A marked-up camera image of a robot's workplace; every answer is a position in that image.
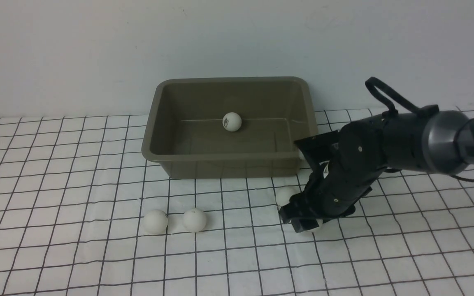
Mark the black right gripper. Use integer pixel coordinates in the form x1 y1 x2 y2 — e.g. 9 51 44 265
279 160 386 234

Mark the white ping-pong ball with logo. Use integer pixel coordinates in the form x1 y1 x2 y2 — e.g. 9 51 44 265
222 112 242 132

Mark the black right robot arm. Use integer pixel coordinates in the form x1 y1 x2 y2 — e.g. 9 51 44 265
278 106 474 233

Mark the olive green plastic bin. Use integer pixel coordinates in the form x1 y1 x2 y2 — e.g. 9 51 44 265
141 76 318 179

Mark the white checkered tablecloth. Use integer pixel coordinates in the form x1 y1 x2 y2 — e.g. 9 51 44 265
0 116 474 296

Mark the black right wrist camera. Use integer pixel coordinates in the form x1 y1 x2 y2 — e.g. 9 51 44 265
294 130 340 172

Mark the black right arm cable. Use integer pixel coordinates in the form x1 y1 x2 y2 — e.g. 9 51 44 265
365 77 439 118

